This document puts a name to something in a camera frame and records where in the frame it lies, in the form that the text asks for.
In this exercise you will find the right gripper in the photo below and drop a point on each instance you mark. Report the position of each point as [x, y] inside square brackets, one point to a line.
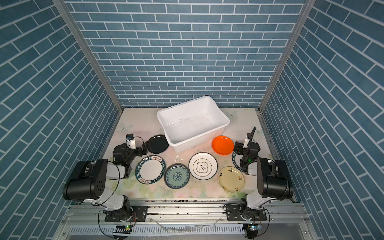
[250, 144]

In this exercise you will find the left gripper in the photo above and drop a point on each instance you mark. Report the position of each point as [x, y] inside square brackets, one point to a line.
[141, 150]

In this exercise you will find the green rim plate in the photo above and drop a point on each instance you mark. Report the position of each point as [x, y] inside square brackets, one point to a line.
[150, 169]
[236, 159]

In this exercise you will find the white plate with emblem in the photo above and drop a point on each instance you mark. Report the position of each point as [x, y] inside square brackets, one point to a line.
[203, 166]

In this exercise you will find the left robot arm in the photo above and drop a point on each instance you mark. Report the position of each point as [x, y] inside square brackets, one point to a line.
[87, 182]

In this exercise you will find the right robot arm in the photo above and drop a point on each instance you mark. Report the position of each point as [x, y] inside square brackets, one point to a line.
[273, 179]

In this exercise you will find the white plastic bin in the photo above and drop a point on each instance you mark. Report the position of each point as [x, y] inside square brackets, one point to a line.
[192, 123]

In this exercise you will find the black round plate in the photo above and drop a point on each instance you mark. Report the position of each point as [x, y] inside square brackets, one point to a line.
[157, 144]

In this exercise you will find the orange round plate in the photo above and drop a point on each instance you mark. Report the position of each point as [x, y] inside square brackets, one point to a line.
[223, 145]

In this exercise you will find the cream yellow plate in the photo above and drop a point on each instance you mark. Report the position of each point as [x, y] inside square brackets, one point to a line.
[231, 179]

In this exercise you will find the green patterned small plate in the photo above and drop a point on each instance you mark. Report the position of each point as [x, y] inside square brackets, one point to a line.
[177, 176]

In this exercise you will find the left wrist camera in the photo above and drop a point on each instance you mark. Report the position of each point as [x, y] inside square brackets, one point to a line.
[130, 141]

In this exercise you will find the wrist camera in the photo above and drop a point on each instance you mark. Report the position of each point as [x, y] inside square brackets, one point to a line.
[247, 140]
[130, 141]

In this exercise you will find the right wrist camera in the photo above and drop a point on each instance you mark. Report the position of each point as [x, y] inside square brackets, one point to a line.
[247, 140]

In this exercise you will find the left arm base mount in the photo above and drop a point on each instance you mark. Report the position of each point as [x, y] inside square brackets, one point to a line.
[134, 214]

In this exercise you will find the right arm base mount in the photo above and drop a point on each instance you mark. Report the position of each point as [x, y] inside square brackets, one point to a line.
[237, 212]

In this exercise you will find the aluminium rail frame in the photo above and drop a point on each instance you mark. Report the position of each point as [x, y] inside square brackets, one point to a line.
[187, 217]

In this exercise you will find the right aluminium corner post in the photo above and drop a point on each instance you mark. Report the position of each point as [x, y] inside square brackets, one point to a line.
[304, 14]

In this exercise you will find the aluminium corner post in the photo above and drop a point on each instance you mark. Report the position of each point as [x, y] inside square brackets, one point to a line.
[81, 41]
[304, 14]

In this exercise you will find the left aluminium corner post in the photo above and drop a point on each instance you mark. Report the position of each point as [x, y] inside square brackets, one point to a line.
[81, 41]

